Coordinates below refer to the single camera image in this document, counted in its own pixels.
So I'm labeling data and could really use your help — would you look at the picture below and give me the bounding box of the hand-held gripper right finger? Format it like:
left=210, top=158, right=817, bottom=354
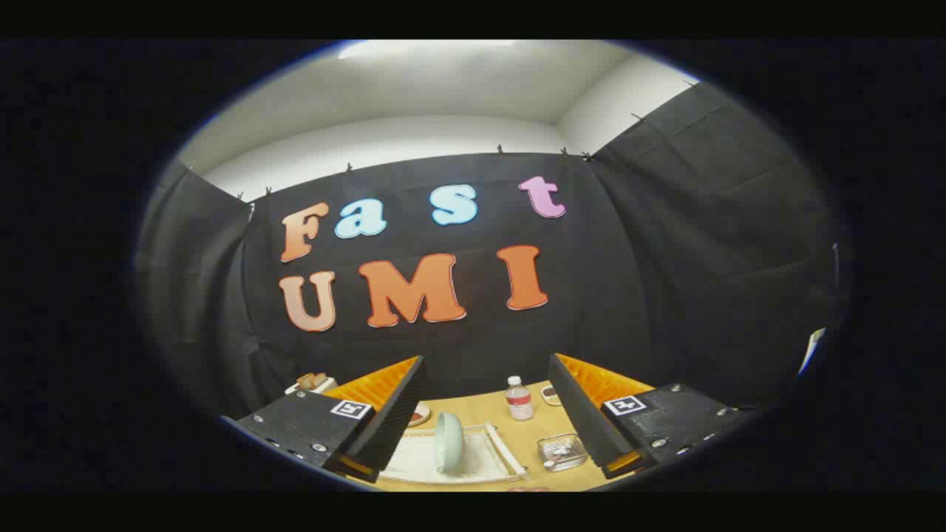
left=547, top=352, right=760, bottom=481

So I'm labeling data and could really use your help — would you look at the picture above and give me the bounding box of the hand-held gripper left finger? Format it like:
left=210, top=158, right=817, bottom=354
left=220, top=355, right=427, bottom=485

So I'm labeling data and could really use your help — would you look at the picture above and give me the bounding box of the metal wire basket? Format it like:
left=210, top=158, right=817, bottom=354
left=537, top=433, right=590, bottom=472

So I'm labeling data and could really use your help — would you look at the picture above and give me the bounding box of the pale green plate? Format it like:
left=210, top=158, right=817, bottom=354
left=433, top=412, right=466, bottom=474

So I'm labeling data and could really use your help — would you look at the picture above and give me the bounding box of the white wire dish rack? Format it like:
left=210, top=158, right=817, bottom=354
left=377, top=423, right=529, bottom=486

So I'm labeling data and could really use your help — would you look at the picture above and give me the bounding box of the clear bottle with red label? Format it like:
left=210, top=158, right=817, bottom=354
left=506, top=375, right=534, bottom=422

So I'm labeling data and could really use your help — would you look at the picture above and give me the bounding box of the white toaster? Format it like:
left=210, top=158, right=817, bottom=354
left=285, top=377, right=338, bottom=397

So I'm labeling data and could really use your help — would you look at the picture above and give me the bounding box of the black backdrop cloth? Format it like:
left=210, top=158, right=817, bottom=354
left=137, top=81, right=843, bottom=422

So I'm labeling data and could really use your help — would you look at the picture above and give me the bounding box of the white panel with blue edge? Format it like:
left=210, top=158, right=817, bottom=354
left=798, top=327, right=827, bottom=376

